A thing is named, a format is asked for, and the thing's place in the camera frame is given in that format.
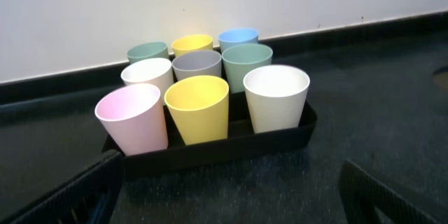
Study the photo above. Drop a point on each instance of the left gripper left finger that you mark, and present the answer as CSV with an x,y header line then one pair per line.
x,y
70,199

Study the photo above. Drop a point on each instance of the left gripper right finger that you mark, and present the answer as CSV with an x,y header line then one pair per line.
x,y
371,199

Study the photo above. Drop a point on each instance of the white cup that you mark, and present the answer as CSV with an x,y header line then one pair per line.
x,y
276,105
148,73

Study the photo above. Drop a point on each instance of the pink cup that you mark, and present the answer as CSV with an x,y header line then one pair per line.
x,y
136,123

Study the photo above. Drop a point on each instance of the black tray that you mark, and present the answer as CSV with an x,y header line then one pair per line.
x,y
217,152

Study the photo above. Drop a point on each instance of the yellow cup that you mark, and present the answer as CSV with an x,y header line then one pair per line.
x,y
202,117
192,43

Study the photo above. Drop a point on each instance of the green cup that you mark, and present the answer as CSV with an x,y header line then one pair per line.
x,y
147,51
241,63

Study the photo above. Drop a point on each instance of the grey cup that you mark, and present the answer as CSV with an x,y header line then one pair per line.
x,y
196,63

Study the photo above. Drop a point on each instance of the blue cup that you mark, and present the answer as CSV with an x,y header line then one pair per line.
x,y
238,36

